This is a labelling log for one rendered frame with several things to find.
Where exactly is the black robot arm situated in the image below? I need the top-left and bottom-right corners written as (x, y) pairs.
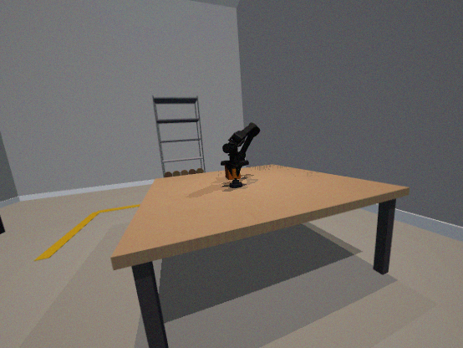
top-left (222, 122), bottom-right (260, 161)

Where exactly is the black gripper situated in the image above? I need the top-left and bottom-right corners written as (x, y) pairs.
top-left (221, 152), bottom-right (249, 176)

